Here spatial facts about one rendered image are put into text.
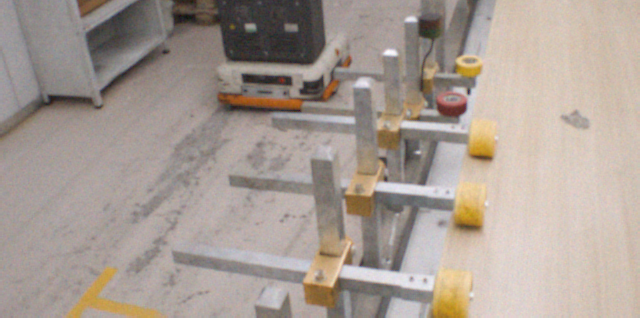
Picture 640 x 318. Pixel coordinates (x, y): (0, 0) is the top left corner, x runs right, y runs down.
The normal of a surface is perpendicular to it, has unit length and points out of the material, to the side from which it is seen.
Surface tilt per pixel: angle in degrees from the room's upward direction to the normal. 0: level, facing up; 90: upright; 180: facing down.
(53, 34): 90
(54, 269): 0
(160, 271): 0
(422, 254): 0
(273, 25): 90
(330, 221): 90
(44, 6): 90
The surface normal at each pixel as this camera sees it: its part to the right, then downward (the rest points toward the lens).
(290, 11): -0.30, 0.50
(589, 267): -0.08, -0.86
